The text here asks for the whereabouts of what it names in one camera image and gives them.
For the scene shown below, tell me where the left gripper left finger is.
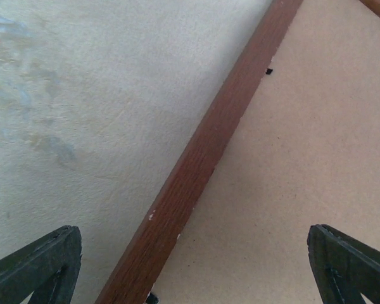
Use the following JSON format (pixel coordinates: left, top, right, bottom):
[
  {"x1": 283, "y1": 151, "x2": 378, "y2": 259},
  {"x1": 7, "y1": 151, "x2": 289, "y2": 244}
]
[{"x1": 0, "y1": 225, "x2": 82, "y2": 303}]

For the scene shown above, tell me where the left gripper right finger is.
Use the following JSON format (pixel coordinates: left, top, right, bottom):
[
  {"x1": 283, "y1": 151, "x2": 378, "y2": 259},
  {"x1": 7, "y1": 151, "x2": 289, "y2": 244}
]
[{"x1": 307, "y1": 224, "x2": 380, "y2": 303}]

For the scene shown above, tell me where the brown wooden picture frame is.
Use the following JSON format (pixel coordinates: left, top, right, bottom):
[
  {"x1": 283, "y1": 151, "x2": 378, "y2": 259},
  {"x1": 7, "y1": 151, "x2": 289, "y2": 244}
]
[{"x1": 97, "y1": 1, "x2": 380, "y2": 303}]

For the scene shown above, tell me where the brown fibreboard backing panel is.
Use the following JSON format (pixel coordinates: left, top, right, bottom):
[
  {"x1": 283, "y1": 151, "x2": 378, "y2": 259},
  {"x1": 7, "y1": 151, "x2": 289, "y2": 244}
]
[{"x1": 154, "y1": 1, "x2": 380, "y2": 303}]

